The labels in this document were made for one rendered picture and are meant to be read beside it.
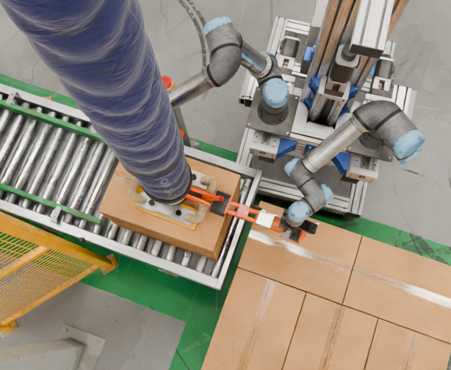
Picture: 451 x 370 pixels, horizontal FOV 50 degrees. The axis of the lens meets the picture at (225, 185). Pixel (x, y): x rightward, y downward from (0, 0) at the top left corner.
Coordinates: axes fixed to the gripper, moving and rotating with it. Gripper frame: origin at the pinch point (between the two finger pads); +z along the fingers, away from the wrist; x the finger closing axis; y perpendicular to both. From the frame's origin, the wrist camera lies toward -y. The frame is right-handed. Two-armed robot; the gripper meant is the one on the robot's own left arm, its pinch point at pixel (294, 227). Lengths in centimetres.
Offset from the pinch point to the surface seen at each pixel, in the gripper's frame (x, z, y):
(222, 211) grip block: 3.8, -1.6, 32.7
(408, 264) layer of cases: -13, 53, -68
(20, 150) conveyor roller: 0, 54, 164
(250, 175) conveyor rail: -31, 48, 30
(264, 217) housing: 0.2, -1.6, 13.9
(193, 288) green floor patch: 38, 108, 44
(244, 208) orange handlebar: -0.5, -1.4, 24.0
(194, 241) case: 19.4, 13.2, 41.9
